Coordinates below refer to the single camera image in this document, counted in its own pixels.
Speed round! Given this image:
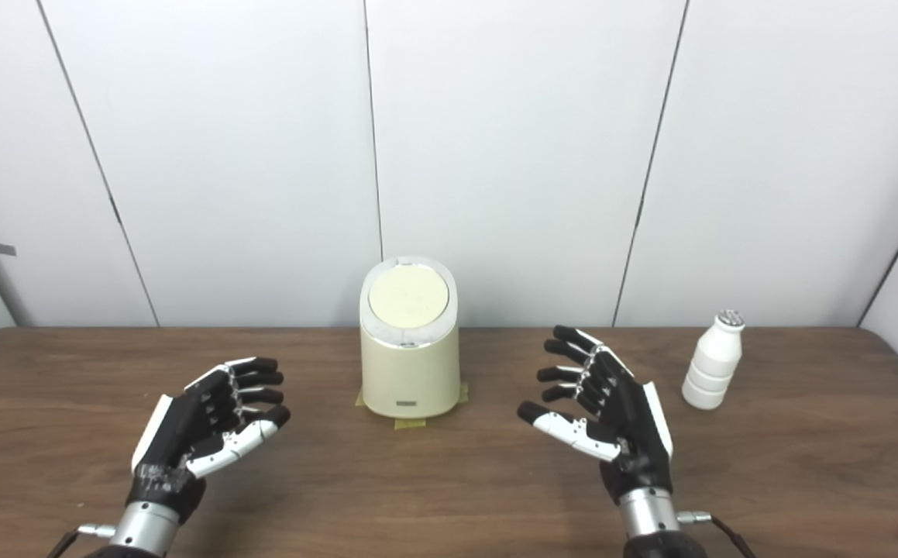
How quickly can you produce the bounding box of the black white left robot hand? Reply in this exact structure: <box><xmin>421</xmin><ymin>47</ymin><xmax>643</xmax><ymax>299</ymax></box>
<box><xmin>129</xmin><ymin>356</ymin><xmax>292</xmax><ymax>522</ymax></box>

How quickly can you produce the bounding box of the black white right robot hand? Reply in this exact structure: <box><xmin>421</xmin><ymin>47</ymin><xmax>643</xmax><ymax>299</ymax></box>
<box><xmin>517</xmin><ymin>325</ymin><xmax>674</xmax><ymax>506</ymax></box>

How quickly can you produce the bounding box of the small white plastic bottle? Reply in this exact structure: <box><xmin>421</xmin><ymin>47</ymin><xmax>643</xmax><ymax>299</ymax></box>
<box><xmin>681</xmin><ymin>310</ymin><xmax>745</xmax><ymax>410</ymax></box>

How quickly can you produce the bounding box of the cream-colored bin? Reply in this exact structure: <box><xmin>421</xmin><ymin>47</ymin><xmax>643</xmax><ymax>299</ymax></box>
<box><xmin>360</xmin><ymin>256</ymin><xmax>461</xmax><ymax>419</ymax></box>

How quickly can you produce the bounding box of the cream round bin lid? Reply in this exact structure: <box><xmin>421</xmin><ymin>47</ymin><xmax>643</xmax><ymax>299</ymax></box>
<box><xmin>368</xmin><ymin>263</ymin><xmax>449</xmax><ymax>329</ymax></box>

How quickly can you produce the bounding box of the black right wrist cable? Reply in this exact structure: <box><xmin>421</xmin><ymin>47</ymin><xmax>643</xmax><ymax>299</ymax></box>
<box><xmin>677</xmin><ymin>510</ymin><xmax>756</xmax><ymax>558</ymax></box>

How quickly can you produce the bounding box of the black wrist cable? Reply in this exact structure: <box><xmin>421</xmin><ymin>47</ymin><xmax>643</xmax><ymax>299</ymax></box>
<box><xmin>677</xmin><ymin>510</ymin><xmax>756</xmax><ymax>558</ymax></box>
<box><xmin>47</xmin><ymin>524</ymin><xmax>117</xmax><ymax>558</ymax></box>

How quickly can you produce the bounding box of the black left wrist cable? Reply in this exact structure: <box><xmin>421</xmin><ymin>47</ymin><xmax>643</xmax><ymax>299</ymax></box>
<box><xmin>47</xmin><ymin>524</ymin><xmax>117</xmax><ymax>558</ymax></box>

